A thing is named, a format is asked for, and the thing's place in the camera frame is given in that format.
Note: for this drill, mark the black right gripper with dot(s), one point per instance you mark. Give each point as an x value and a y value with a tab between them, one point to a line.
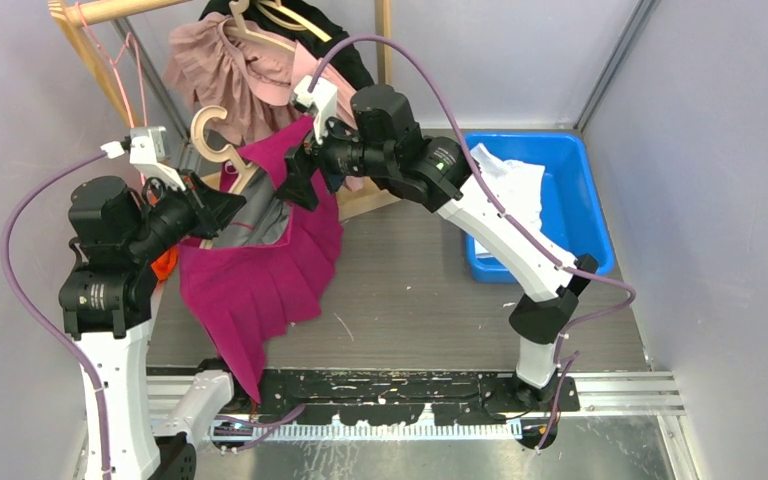
299	167

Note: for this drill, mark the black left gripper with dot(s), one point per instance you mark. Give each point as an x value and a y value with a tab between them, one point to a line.
210	209

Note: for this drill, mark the wooden hanger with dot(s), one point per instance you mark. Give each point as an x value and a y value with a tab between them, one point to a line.
240	30
250	181
289	19

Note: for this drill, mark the magenta dress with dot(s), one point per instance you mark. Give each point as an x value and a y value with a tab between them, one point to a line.
244	296

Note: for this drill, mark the pink pleated garment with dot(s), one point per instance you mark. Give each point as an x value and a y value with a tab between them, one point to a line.
253	81

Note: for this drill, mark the white skirt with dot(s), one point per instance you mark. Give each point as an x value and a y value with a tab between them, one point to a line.
518	184

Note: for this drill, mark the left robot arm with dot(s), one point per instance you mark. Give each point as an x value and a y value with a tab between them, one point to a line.
107	307

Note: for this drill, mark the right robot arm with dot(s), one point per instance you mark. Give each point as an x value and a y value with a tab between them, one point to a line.
386	144

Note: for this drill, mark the wooden hanger under black garment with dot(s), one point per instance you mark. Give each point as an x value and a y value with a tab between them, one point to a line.
289	19

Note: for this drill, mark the wooden clothes rack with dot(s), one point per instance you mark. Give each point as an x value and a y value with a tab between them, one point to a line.
74	19

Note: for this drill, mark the orange cloth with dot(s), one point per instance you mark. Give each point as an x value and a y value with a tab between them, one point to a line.
165	264

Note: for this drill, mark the black garment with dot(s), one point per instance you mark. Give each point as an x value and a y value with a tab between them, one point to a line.
348	62

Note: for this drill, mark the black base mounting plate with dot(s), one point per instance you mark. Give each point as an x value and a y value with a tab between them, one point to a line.
379	405

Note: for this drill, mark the blue plastic bin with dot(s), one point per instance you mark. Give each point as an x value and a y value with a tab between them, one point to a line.
571	211

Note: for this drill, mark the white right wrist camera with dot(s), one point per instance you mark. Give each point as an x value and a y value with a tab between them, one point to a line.
317	99

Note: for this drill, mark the aluminium rail frame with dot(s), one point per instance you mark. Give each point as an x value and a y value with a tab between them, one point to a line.
185	402

